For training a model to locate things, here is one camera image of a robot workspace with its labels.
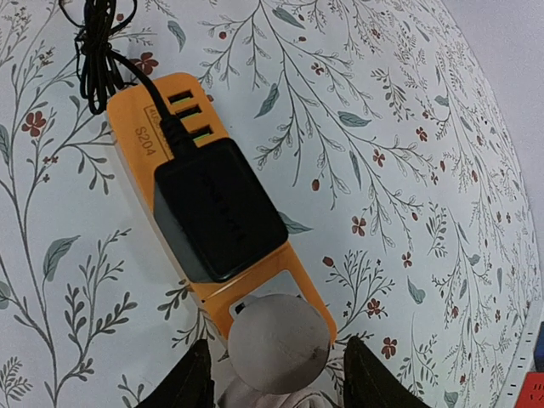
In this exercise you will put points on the floral table mat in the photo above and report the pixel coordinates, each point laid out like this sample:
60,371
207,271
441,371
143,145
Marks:
377,136

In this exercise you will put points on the black power adapter with cable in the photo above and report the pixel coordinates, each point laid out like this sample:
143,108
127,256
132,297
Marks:
103,73

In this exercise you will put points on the red cube socket adapter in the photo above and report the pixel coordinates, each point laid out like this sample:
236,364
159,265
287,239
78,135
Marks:
533,389

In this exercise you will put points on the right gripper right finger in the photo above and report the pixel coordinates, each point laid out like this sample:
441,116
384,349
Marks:
368,383

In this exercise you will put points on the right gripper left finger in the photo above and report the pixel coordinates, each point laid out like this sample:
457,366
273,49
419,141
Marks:
189,384

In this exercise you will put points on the white multicolour power strip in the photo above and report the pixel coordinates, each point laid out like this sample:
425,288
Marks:
523,363

